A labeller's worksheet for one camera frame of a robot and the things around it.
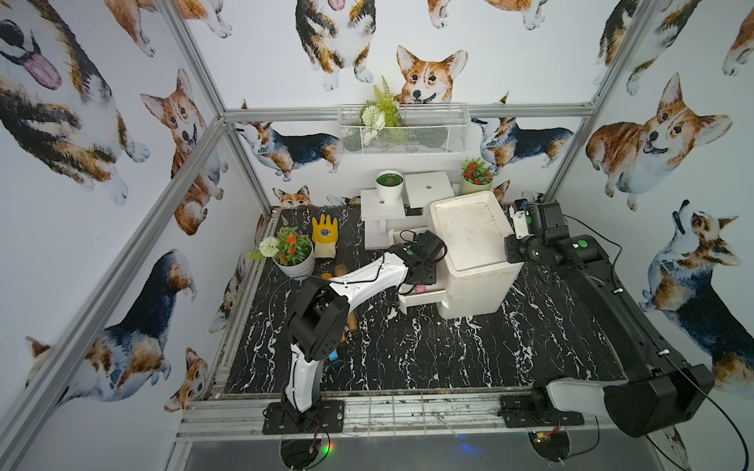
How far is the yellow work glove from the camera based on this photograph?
42.4 inches

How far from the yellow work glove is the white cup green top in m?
0.26

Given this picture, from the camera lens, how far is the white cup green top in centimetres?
97
